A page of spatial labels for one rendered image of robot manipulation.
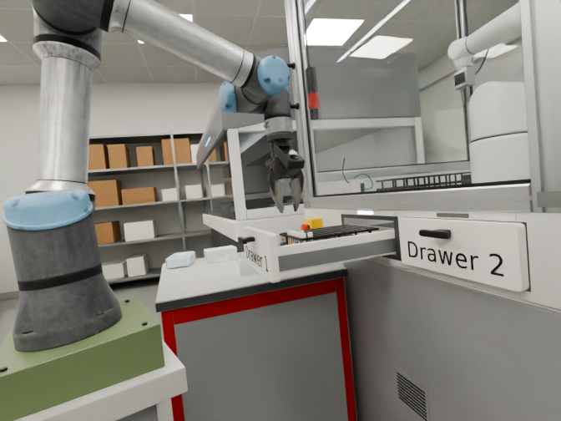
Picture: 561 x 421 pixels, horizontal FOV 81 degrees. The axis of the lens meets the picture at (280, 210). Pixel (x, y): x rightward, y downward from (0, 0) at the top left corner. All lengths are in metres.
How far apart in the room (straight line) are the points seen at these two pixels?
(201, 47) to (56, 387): 0.61
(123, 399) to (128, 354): 0.06
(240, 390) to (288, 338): 0.20
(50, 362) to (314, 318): 0.74
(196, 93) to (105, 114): 1.29
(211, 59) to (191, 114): 4.51
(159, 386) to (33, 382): 0.16
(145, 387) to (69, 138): 0.47
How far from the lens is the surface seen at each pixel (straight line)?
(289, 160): 0.81
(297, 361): 1.12
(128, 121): 5.29
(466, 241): 0.71
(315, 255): 0.78
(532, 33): 0.67
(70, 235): 0.60
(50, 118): 0.78
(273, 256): 0.73
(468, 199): 0.72
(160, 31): 0.72
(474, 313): 0.76
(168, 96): 5.31
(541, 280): 0.66
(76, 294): 0.60
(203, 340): 1.02
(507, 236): 0.65
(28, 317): 0.64
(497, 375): 0.78
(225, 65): 0.74
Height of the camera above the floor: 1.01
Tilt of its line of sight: 2 degrees down
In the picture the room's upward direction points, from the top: 6 degrees counter-clockwise
